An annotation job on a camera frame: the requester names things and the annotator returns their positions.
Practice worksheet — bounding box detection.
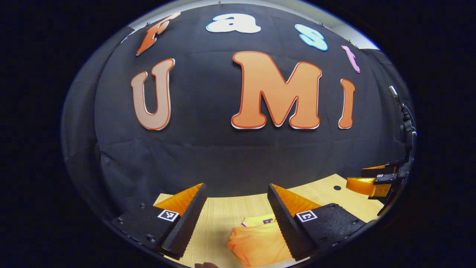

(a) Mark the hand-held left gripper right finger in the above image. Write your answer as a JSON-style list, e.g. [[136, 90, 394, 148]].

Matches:
[[267, 183, 372, 262]]

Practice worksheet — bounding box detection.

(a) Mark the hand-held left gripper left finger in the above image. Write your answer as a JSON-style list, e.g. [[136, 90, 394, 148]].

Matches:
[[111, 182, 208, 261]]

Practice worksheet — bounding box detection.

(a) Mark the orange polo T-shirt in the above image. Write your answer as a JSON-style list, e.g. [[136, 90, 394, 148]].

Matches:
[[227, 214, 294, 268]]

